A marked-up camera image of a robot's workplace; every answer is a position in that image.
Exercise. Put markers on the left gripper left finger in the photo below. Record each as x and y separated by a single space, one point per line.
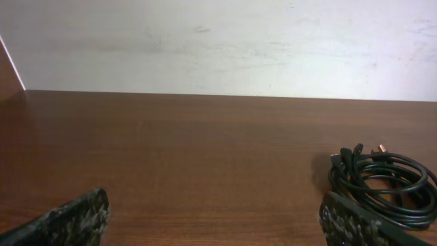
81 221

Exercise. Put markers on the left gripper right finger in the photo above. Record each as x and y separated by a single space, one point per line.
345 223

